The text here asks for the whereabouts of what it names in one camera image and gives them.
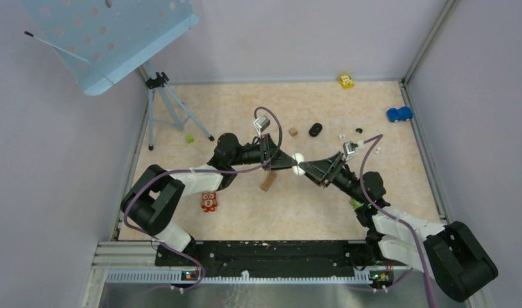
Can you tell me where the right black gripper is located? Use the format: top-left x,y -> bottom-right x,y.
299,151 -> 367,204

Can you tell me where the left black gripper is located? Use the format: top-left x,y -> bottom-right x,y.
230,133 -> 298,171

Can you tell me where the white earbud charging case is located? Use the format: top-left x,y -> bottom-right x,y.
292,153 -> 306,176

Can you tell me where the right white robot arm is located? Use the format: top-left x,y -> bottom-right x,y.
292,152 -> 499,302

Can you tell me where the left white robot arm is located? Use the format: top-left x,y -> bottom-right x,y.
121,133 -> 299,265

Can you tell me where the black oval charging case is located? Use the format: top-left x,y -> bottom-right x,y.
308,123 -> 323,137

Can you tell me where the small wooden cube far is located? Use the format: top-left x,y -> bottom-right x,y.
289,127 -> 298,137

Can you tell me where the wooden arch block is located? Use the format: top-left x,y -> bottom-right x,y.
260,171 -> 277,192

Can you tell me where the green owl number block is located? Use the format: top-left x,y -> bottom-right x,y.
349,199 -> 364,210

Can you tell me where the red owl number block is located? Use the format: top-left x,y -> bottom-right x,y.
201,191 -> 218,212

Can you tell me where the yellow toy car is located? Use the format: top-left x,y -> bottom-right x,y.
339,74 -> 355,89

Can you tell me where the blue toy car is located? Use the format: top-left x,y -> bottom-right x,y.
386,106 -> 414,123

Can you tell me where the light blue tripod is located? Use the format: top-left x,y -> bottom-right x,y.
139,60 -> 215,151

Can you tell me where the light blue perforated stand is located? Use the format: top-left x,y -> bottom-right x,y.
21,0 -> 199,96

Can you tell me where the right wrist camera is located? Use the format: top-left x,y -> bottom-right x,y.
342,140 -> 365,162

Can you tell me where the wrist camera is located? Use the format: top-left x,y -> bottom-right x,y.
253,115 -> 271,137
342,140 -> 365,162

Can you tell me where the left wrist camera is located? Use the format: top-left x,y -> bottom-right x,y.
253,115 -> 271,137

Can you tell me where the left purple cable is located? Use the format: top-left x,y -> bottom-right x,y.
122,107 -> 284,292

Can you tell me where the purple cable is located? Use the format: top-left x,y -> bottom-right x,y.
358,134 -> 439,308
122,107 -> 284,292

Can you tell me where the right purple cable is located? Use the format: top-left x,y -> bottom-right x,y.
358,134 -> 439,308

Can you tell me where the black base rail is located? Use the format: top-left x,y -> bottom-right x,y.
155,240 -> 385,278

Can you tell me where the white slotted cable duct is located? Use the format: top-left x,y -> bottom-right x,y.
106,269 -> 372,284

